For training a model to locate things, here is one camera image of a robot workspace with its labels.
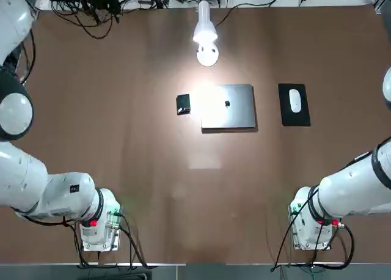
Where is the small black object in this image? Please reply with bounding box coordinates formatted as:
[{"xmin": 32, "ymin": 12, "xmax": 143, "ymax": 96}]
[{"xmin": 175, "ymin": 93, "xmax": 191, "ymax": 116}]

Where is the white desk lamp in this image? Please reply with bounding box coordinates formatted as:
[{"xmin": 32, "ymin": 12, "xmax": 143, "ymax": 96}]
[{"xmin": 192, "ymin": 0, "xmax": 221, "ymax": 68}]

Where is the white mouse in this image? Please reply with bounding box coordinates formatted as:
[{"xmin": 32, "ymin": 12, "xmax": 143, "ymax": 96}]
[{"xmin": 288, "ymin": 89, "xmax": 302, "ymax": 114}]

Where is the silver laptop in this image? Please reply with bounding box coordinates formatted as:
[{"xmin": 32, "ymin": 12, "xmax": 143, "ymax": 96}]
[{"xmin": 200, "ymin": 83, "xmax": 257, "ymax": 131}]

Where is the black mouse pad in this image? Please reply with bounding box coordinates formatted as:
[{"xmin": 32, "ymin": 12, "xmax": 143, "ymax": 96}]
[{"xmin": 277, "ymin": 83, "xmax": 312, "ymax": 128}]

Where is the black desktop device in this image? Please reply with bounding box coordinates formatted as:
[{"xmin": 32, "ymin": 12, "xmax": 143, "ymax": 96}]
[{"xmin": 99, "ymin": 0, "xmax": 122, "ymax": 17}]

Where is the left arm base cable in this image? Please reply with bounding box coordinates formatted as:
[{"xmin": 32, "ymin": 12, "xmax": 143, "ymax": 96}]
[{"xmin": 62, "ymin": 214, "xmax": 158, "ymax": 269}]

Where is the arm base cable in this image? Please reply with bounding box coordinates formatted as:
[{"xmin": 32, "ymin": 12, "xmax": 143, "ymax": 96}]
[
  {"xmin": 271, "ymin": 185, "xmax": 356, "ymax": 273},
  {"xmin": 62, "ymin": 214, "xmax": 158, "ymax": 269}
]

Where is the black lamp power cable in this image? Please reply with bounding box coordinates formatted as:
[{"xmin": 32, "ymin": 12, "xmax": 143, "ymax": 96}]
[{"xmin": 214, "ymin": 4, "xmax": 244, "ymax": 28}]

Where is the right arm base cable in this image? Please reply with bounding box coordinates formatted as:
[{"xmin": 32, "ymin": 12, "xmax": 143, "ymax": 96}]
[{"xmin": 271, "ymin": 185, "xmax": 356, "ymax": 273}]

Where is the black cable bundle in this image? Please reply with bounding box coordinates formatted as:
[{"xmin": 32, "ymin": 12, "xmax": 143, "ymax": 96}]
[{"xmin": 50, "ymin": 0, "xmax": 123, "ymax": 40}]

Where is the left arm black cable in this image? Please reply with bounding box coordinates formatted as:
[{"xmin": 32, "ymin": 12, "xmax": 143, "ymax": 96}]
[{"xmin": 16, "ymin": 29, "xmax": 37, "ymax": 85}]

